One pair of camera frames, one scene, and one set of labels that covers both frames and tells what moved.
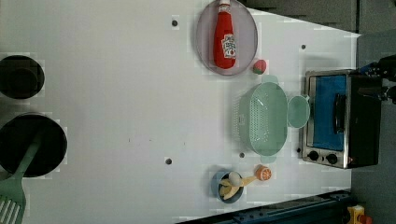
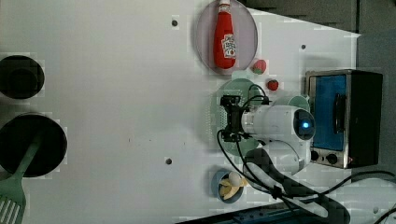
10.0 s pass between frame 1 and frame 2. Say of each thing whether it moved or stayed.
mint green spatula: stayed
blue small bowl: stayed
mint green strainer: moved
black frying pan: stayed
